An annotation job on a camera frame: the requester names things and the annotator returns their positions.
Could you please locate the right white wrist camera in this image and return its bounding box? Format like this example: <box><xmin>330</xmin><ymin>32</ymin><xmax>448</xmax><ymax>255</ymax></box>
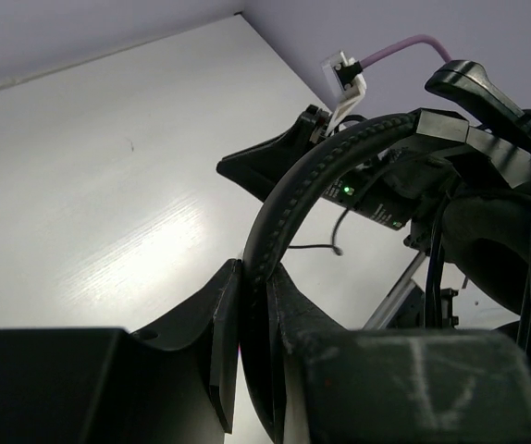
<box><xmin>321</xmin><ymin>51</ymin><xmax>367</xmax><ymax>136</ymax></box>

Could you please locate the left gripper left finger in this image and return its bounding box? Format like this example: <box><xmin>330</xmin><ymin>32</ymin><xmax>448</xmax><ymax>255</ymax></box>
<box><xmin>0</xmin><ymin>259</ymin><xmax>242</xmax><ymax>443</ymax></box>

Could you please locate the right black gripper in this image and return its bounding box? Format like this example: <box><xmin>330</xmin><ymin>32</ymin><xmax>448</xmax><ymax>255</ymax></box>
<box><xmin>216</xmin><ymin>110</ymin><xmax>454</xmax><ymax>230</ymax></box>

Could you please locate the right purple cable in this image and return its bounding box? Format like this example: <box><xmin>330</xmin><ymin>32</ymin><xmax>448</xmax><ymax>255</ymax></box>
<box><xmin>360</xmin><ymin>34</ymin><xmax>454</xmax><ymax>70</ymax></box>

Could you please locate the black headset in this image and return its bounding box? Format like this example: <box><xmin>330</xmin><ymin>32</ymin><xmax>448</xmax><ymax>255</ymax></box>
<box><xmin>237</xmin><ymin>57</ymin><xmax>531</xmax><ymax>440</ymax></box>

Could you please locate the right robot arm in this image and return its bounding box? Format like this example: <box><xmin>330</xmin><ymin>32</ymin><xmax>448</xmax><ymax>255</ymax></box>
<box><xmin>216</xmin><ymin>106</ymin><xmax>469</xmax><ymax>336</ymax></box>

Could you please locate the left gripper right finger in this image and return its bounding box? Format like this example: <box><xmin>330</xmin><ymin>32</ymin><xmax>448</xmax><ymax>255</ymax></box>
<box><xmin>266</xmin><ymin>267</ymin><xmax>531</xmax><ymax>443</ymax></box>

